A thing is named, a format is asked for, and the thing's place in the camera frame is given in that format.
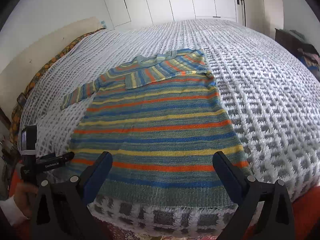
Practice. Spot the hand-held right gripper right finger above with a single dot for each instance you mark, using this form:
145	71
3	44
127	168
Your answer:
225	173

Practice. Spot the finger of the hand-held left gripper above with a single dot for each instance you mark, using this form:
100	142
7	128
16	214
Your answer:
67	157

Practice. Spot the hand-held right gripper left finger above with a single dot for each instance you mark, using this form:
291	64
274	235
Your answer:
100	171

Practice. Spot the striped knitted sweater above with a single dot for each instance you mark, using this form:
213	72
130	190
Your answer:
155	130

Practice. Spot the person's left forearm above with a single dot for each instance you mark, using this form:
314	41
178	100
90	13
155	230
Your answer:
10	210

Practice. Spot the dark wooden nightstand with clothes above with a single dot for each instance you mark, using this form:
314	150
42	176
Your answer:
308	55

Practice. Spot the person's left hand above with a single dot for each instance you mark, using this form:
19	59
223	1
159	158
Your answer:
23	195

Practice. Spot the dark wooden furniture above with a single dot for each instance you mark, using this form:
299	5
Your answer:
5	155

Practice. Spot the purple fabric label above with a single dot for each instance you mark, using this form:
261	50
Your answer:
22	98

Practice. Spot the orange floral bedsheet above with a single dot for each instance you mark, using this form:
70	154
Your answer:
43	70

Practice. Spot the orange cloth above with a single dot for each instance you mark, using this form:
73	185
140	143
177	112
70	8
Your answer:
305	205

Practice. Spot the white grey checkered blanket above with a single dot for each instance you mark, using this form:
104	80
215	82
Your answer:
262	92

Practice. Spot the cream headboard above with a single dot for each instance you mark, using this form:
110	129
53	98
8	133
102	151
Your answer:
37	45

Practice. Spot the dark wooden dresser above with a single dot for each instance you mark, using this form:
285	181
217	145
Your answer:
285	38

